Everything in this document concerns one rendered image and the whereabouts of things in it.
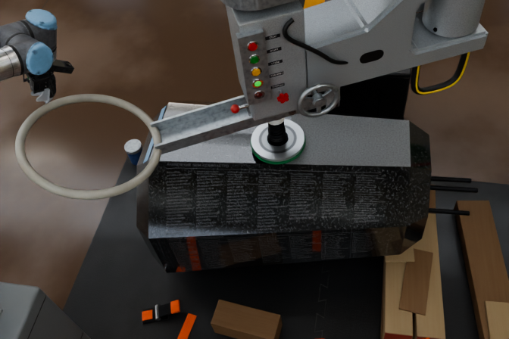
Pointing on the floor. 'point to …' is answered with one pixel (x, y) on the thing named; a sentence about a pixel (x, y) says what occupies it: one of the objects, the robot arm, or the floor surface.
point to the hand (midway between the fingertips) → (48, 99)
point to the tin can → (134, 148)
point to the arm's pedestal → (33, 315)
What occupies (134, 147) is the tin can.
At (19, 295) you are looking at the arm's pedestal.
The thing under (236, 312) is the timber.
